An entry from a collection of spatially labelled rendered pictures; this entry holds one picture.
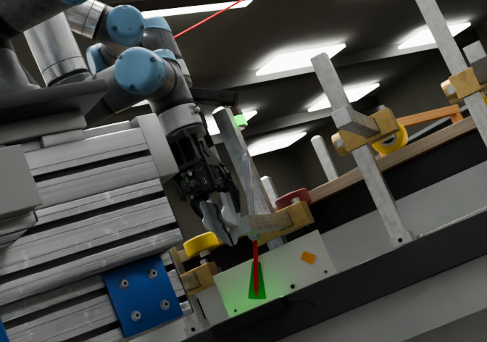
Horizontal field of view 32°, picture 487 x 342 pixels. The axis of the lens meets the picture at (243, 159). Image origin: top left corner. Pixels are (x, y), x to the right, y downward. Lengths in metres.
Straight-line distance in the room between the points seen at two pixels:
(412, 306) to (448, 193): 0.31
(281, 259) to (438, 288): 0.33
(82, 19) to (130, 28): 0.10
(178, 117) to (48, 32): 0.26
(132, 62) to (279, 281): 0.66
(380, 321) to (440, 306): 0.13
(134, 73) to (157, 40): 0.47
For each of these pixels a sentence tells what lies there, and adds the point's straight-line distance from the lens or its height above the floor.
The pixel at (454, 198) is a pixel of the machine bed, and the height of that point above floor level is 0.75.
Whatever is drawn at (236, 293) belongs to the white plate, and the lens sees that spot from 1.85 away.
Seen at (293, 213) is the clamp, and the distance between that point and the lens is 1.79.
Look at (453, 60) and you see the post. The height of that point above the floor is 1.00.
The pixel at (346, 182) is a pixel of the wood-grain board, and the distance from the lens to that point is 1.95.
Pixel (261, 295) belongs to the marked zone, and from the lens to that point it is 1.83.
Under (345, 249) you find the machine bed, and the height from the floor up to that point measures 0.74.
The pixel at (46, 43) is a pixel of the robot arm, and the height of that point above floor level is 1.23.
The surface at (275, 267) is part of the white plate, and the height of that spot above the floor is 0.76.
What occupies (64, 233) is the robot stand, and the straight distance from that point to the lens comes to 1.03.
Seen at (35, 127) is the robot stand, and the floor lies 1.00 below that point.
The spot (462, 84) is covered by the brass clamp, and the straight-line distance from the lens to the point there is 1.74.
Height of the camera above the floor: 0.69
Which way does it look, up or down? 10 degrees up
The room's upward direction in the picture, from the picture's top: 23 degrees counter-clockwise
